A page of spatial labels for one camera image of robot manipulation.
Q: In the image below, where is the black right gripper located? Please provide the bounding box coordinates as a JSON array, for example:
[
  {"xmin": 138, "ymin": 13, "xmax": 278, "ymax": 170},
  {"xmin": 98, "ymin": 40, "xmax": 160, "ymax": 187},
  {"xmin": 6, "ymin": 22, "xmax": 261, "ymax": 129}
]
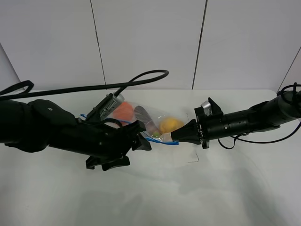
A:
[{"xmin": 171, "ymin": 97, "xmax": 224, "ymax": 149}]

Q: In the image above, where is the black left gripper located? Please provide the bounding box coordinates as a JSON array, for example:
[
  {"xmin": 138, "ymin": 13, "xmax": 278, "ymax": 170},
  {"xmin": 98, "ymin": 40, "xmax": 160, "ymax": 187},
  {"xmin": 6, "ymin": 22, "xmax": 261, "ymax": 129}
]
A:
[{"xmin": 76, "ymin": 118, "xmax": 152, "ymax": 171}]

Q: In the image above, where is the clear zip bag blue strip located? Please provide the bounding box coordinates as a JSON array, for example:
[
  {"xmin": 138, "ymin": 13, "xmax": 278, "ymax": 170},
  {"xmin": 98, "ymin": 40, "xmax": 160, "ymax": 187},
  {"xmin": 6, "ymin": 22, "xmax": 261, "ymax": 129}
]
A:
[{"xmin": 79, "ymin": 101, "xmax": 199, "ymax": 163}]

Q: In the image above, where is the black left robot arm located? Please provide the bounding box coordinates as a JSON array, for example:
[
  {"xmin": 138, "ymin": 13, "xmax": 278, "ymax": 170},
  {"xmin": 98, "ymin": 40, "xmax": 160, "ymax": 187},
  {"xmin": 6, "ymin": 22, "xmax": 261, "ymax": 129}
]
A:
[{"xmin": 0, "ymin": 99, "xmax": 151, "ymax": 171}]

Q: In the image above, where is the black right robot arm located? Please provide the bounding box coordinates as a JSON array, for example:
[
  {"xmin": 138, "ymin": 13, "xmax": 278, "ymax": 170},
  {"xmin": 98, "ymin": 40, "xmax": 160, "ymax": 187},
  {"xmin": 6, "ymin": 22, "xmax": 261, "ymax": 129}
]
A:
[{"xmin": 171, "ymin": 89, "xmax": 301, "ymax": 149}]

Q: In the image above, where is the purple eggplant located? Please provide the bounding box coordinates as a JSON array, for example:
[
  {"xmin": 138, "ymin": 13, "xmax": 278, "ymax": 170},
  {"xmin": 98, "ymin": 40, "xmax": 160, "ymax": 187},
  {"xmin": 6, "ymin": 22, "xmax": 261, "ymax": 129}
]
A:
[{"xmin": 134, "ymin": 105, "xmax": 159, "ymax": 134}]

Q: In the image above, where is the yellow pear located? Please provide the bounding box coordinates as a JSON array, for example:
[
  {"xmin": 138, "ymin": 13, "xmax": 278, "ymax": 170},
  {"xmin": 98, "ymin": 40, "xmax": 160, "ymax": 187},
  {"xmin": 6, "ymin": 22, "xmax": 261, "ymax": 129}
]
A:
[{"xmin": 159, "ymin": 117, "xmax": 184, "ymax": 134}]

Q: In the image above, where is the orange tomato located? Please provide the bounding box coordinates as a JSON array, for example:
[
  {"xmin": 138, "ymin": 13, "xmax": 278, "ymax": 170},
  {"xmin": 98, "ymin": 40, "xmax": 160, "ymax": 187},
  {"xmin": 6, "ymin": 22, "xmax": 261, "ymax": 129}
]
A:
[{"xmin": 112, "ymin": 101, "xmax": 134, "ymax": 121}]

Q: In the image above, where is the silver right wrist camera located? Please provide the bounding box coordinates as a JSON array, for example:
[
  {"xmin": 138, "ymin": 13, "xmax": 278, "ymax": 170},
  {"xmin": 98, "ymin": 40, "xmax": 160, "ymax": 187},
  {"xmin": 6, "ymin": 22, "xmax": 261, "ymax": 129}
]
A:
[{"xmin": 201, "ymin": 101, "xmax": 212, "ymax": 116}]

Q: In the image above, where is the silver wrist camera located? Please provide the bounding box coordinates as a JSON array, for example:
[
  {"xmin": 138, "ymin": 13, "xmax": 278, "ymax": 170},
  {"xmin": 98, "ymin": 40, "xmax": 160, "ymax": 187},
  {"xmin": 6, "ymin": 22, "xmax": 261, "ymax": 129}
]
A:
[
  {"xmin": 86, "ymin": 93, "xmax": 125, "ymax": 122},
  {"xmin": 201, "ymin": 101, "xmax": 212, "ymax": 116}
]

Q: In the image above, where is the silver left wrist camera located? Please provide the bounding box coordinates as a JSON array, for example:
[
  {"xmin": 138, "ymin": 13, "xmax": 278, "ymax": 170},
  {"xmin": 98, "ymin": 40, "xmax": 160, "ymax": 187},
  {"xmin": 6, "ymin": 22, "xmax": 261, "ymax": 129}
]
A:
[{"xmin": 86, "ymin": 93, "xmax": 125, "ymax": 122}]

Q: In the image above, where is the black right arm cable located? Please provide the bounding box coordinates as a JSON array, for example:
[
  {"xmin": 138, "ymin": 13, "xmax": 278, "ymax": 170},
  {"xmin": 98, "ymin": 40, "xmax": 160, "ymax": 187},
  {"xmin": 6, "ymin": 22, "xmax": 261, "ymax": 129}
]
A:
[{"xmin": 217, "ymin": 82, "xmax": 301, "ymax": 150}]

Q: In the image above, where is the black left camera cable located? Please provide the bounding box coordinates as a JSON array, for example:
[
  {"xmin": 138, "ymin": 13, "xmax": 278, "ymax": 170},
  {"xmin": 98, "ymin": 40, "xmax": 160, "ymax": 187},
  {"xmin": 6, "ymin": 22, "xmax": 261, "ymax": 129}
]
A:
[{"xmin": 0, "ymin": 69, "xmax": 170, "ymax": 97}]

